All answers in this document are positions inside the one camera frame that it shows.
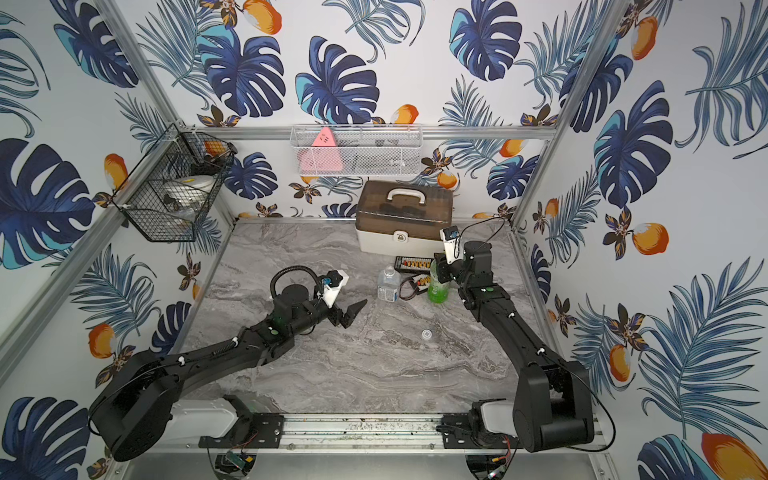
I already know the green plastic bottle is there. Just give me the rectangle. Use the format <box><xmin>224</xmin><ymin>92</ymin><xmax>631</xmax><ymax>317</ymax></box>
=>
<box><xmin>427</xmin><ymin>259</ymin><xmax>449</xmax><ymax>304</ymax></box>

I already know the clear plastic water bottle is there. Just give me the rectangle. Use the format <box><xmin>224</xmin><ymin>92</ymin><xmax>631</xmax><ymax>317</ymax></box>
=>
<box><xmin>377</xmin><ymin>265</ymin><xmax>401</xmax><ymax>303</ymax></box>

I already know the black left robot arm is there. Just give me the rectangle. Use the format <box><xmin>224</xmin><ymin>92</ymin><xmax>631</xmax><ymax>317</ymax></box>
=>
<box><xmin>88</xmin><ymin>285</ymin><xmax>367</xmax><ymax>462</ymax></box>

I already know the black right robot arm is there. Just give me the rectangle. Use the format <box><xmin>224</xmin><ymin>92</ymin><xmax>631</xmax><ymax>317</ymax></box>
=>
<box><xmin>435</xmin><ymin>240</ymin><xmax>595</xmax><ymax>452</ymax></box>

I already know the front yellow connector board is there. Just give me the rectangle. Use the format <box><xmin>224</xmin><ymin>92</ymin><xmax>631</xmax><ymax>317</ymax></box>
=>
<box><xmin>411</xmin><ymin>274</ymin><xmax>431</xmax><ymax>295</ymax></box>

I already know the brown lid storage box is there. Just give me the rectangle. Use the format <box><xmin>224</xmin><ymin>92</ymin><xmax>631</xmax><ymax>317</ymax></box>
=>
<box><xmin>355</xmin><ymin>180</ymin><xmax>453</xmax><ymax>257</ymax></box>

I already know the pink triangle card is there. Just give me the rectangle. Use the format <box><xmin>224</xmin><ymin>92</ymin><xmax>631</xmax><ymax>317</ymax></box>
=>
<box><xmin>298</xmin><ymin>127</ymin><xmax>344</xmax><ymax>174</ymax></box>

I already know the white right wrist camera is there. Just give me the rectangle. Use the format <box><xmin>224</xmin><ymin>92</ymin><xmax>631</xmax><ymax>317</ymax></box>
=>
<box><xmin>440</xmin><ymin>226</ymin><xmax>461</xmax><ymax>264</ymax></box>

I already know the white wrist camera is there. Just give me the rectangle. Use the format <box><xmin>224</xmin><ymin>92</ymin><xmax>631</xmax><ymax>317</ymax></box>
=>
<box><xmin>321</xmin><ymin>270</ymin><xmax>349</xmax><ymax>308</ymax></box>
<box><xmin>440</xmin><ymin>226</ymin><xmax>461</xmax><ymax>264</ymax></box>

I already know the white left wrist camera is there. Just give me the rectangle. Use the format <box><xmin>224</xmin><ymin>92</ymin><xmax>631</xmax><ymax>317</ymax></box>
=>
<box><xmin>321</xmin><ymin>270</ymin><xmax>349</xmax><ymax>308</ymax></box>

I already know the aluminium front rail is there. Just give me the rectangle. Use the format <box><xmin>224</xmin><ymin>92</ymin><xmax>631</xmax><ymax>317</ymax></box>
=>
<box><xmin>119</xmin><ymin>412</ymin><xmax>607</xmax><ymax>455</ymax></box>

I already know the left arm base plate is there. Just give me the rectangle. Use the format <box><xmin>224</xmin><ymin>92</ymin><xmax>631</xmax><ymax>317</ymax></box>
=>
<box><xmin>198</xmin><ymin>413</ymin><xmax>285</xmax><ymax>450</ymax></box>

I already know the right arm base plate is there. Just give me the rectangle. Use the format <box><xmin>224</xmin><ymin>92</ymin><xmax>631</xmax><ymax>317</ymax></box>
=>
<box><xmin>436</xmin><ymin>413</ymin><xmax>519</xmax><ymax>450</ymax></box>

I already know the white mesh wall shelf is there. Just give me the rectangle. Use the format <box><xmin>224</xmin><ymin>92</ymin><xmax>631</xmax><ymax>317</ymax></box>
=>
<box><xmin>290</xmin><ymin>124</ymin><xmax>423</xmax><ymax>177</ymax></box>

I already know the black wire basket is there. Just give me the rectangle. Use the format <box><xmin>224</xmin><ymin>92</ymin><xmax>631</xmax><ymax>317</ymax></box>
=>
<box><xmin>110</xmin><ymin>124</ymin><xmax>237</xmax><ymax>243</ymax></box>

